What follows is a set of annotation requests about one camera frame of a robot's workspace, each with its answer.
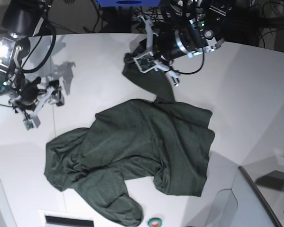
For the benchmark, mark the blue box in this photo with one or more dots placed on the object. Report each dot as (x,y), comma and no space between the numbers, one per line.
(127,3)

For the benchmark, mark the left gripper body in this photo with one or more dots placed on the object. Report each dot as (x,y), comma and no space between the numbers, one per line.
(166,47)

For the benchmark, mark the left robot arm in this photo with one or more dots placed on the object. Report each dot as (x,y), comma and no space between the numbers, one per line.
(195,29)

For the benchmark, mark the grey monitor edge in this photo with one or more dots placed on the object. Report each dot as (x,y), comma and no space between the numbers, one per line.
(269,185)

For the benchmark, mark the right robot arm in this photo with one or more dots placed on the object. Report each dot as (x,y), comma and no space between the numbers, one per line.
(24,19)

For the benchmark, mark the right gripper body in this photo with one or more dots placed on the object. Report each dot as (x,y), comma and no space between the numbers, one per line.
(25,99)

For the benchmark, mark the dark green t-shirt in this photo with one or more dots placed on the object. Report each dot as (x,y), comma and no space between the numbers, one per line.
(164,139)

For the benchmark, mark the red green emergency button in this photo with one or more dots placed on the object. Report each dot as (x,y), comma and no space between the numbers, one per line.
(154,222)

